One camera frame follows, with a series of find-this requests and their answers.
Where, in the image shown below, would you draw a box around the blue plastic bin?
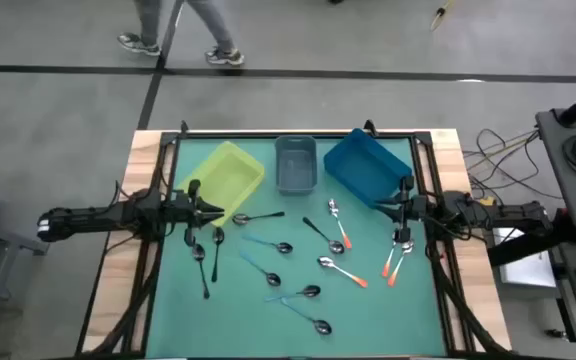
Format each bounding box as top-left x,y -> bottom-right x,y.
322,127 -> 414,210

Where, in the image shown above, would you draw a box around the white box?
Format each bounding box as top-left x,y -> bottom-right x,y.
492,227 -> 558,289

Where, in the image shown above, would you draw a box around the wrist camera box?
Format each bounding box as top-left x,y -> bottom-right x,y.
410,193 -> 432,221
166,197 -> 190,226

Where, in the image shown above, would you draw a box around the tangled black floor cables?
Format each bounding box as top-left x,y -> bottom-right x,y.
462,128 -> 567,201

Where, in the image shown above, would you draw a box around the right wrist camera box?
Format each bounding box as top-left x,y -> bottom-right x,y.
410,193 -> 432,221

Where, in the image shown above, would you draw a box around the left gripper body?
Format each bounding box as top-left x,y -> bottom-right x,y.
184,178 -> 205,247

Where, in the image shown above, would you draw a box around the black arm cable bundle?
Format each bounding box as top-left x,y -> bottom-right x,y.
430,234 -> 509,357
85,234 -> 162,357

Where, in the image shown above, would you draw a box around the black stand beam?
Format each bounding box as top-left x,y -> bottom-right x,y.
486,208 -> 576,267

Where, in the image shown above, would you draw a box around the yellow floor cable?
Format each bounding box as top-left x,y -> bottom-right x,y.
429,0 -> 457,32

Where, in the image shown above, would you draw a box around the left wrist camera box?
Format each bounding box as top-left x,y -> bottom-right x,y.
166,197 -> 190,226

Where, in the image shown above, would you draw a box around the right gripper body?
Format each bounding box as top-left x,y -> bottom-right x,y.
395,175 -> 415,245

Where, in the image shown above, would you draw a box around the black metal table frame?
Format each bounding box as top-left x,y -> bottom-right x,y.
75,119 -> 512,360

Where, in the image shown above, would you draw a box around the person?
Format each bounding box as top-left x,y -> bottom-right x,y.
116,0 -> 246,67

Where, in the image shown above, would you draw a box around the grey metal table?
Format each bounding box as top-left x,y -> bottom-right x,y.
0,214 -> 51,356

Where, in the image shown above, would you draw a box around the yellow translucent plastic bin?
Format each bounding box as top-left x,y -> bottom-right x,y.
176,140 -> 266,229

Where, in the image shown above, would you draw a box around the grey plastic bin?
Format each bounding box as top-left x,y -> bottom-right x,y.
274,134 -> 318,196

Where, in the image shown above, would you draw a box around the grey side table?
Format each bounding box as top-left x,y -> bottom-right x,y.
535,107 -> 576,246

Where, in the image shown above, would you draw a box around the teal table mat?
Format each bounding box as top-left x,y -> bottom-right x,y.
145,137 -> 448,359

